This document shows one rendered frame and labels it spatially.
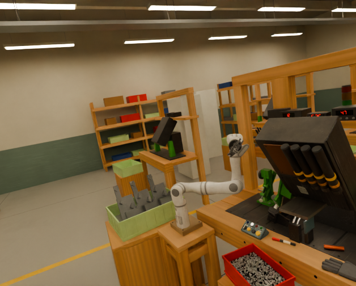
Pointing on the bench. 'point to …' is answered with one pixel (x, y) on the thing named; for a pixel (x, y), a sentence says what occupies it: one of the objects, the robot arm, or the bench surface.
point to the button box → (255, 230)
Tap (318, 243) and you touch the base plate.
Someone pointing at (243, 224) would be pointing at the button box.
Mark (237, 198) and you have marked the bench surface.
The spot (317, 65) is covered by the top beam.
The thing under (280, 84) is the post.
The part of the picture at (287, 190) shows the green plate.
